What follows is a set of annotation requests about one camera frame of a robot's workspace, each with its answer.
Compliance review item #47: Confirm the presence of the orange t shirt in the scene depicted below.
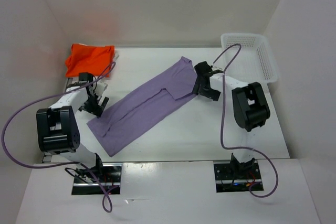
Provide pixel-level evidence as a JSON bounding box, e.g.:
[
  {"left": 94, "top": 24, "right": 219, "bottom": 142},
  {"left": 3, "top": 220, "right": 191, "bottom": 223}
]
[{"left": 65, "top": 44, "right": 115, "bottom": 78}]

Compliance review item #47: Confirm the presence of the lavender t shirt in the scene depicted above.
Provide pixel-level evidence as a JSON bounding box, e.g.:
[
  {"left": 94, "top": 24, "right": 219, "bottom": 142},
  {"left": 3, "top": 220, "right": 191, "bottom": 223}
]
[{"left": 87, "top": 57, "right": 197, "bottom": 157}]

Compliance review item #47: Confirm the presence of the white t shirt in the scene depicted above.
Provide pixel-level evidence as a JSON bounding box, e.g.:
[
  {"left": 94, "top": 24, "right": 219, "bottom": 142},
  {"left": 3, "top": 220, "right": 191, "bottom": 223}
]
[{"left": 98, "top": 52, "right": 119, "bottom": 79}]

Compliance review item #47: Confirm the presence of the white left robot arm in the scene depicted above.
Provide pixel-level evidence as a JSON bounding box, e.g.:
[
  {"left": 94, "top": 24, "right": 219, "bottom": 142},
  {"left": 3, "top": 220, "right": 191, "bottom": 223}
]
[{"left": 36, "top": 72, "right": 109, "bottom": 182}]

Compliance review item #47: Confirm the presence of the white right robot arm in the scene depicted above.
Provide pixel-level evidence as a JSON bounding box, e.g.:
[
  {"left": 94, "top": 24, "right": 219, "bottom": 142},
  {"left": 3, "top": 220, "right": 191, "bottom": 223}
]
[{"left": 193, "top": 61, "right": 270, "bottom": 178}]

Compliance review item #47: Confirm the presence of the white plastic laundry basket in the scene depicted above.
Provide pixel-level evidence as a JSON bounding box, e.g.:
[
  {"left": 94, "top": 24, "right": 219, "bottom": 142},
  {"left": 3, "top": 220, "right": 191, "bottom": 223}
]
[{"left": 220, "top": 33, "right": 278, "bottom": 84}]

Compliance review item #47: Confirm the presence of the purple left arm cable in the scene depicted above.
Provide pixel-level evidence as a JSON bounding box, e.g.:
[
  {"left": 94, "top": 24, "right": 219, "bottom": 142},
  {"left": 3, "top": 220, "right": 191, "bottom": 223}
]
[{"left": 1, "top": 61, "right": 117, "bottom": 213}]

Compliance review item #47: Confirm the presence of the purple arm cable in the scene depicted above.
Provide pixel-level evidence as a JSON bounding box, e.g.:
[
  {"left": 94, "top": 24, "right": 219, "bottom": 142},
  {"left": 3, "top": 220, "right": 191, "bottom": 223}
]
[
  {"left": 1, "top": 61, "right": 117, "bottom": 213},
  {"left": 212, "top": 43, "right": 278, "bottom": 198}
]

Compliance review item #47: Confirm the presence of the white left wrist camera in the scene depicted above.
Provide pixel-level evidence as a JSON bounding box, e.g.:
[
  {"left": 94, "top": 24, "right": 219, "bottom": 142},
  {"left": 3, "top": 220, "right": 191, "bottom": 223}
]
[{"left": 94, "top": 81, "right": 108, "bottom": 99}]

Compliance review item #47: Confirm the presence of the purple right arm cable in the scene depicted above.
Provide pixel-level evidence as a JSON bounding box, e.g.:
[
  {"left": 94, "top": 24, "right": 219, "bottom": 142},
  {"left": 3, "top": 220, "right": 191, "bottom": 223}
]
[{"left": 212, "top": 43, "right": 278, "bottom": 198}]

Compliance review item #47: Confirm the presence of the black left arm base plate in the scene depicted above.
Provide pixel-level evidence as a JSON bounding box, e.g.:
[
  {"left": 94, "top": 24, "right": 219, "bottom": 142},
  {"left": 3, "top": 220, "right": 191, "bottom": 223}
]
[{"left": 68, "top": 163, "right": 122, "bottom": 196}]

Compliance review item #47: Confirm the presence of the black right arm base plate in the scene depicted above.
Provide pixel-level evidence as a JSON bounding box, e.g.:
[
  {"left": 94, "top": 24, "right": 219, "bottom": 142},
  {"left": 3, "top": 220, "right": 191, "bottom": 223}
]
[{"left": 213, "top": 161, "right": 264, "bottom": 193}]

